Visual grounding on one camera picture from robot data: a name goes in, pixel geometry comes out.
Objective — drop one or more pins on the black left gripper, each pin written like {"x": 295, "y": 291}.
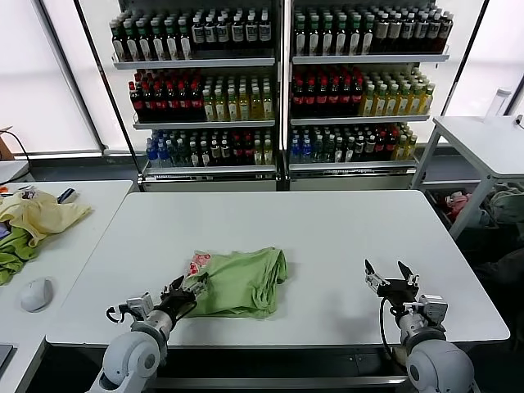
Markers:
{"x": 178, "y": 303}

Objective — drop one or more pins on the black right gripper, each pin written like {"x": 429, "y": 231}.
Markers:
{"x": 397, "y": 292}

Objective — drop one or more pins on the light green t-shirt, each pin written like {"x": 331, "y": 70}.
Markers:
{"x": 237, "y": 282}

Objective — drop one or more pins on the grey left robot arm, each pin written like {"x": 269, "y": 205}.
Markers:
{"x": 131, "y": 360}

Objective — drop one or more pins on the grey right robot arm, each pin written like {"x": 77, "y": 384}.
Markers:
{"x": 438, "y": 364}

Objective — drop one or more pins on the black laundry basket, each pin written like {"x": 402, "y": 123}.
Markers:
{"x": 440, "y": 209}

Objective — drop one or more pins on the pink garment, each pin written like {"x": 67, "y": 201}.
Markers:
{"x": 458, "y": 202}

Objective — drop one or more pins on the blue water bottle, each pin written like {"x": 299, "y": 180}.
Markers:
{"x": 306, "y": 153}
{"x": 294, "y": 153}
{"x": 152, "y": 157}
{"x": 163, "y": 157}

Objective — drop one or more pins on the grey-green garment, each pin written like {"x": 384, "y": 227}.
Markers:
{"x": 507, "y": 200}

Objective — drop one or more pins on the dark blue white item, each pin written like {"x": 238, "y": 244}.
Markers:
{"x": 66, "y": 195}

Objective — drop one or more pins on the white computer mouse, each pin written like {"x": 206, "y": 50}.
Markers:
{"x": 37, "y": 294}

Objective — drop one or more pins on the pale yellow garment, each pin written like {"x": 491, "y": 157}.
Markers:
{"x": 45, "y": 217}

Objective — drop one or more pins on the crumpled green garment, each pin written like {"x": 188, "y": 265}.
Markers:
{"x": 16, "y": 249}

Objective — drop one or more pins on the yellow-green drink bottle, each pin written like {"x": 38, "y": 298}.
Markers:
{"x": 232, "y": 108}
{"x": 244, "y": 107}
{"x": 220, "y": 108}
{"x": 380, "y": 104}
{"x": 256, "y": 107}
{"x": 414, "y": 102}
{"x": 403, "y": 103}
{"x": 368, "y": 104}
{"x": 391, "y": 103}
{"x": 209, "y": 108}
{"x": 425, "y": 102}
{"x": 267, "y": 107}

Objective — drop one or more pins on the red cap cola bottle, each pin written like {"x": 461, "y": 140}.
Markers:
{"x": 357, "y": 100}
{"x": 298, "y": 102}
{"x": 148, "y": 106}
{"x": 333, "y": 101}
{"x": 184, "y": 105}
{"x": 160, "y": 105}
{"x": 345, "y": 101}
{"x": 322, "y": 102}
{"x": 172, "y": 105}
{"x": 310, "y": 102}
{"x": 136, "y": 106}
{"x": 196, "y": 105}

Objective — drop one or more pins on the small printed item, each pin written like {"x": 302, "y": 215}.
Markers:
{"x": 28, "y": 194}

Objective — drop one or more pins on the purple item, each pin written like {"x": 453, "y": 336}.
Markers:
{"x": 3, "y": 230}

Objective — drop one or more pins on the dark flat device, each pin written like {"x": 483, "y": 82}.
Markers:
{"x": 5, "y": 356}

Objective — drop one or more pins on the small black item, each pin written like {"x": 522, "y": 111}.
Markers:
{"x": 519, "y": 121}

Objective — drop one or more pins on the translucent plastic cylinder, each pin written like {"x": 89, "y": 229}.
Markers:
{"x": 498, "y": 104}

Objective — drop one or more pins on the black slanted pole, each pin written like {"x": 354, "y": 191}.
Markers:
{"x": 106, "y": 82}
{"x": 455, "y": 82}

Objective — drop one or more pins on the metal bottle shelf rack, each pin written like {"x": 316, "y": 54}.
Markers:
{"x": 360, "y": 60}
{"x": 196, "y": 63}

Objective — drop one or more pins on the brown cardboard box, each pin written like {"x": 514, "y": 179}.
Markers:
{"x": 5, "y": 143}

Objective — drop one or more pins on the green cap dark bottle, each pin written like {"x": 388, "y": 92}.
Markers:
{"x": 132, "y": 45}
{"x": 314, "y": 41}
{"x": 118, "y": 45}
{"x": 301, "y": 41}
{"x": 171, "y": 43}
{"x": 368, "y": 39}
{"x": 185, "y": 43}
{"x": 341, "y": 40}
{"x": 354, "y": 40}
{"x": 158, "y": 44}
{"x": 327, "y": 41}
{"x": 144, "y": 44}

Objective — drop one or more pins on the beige label dark bottle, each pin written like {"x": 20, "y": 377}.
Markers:
{"x": 420, "y": 34}
{"x": 433, "y": 33}
{"x": 394, "y": 34}
{"x": 445, "y": 32}
{"x": 407, "y": 34}
{"x": 381, "y": 34}

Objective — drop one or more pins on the white cap dark bottle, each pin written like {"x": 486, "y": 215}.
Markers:
{"x": 264, "y": 34}
{"x": 222, "y": 35}
{"x": 210, "y": 36}
{"x": 238, "y": 34}
{"x": 251, "y": 34}
{"x": 199, "y": 36}

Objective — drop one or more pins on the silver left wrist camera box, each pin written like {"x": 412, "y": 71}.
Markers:
{"x": 140, "y": 305}

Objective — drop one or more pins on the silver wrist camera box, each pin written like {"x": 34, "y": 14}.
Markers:
{"x": 140, "y": 305}
{"x": 432, "y": 311}

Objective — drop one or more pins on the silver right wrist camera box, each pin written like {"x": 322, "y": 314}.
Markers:
{"x": 432, "y": 311}

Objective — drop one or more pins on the white metal frame table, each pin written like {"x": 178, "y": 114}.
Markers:
{"x": 483, "y": 143}

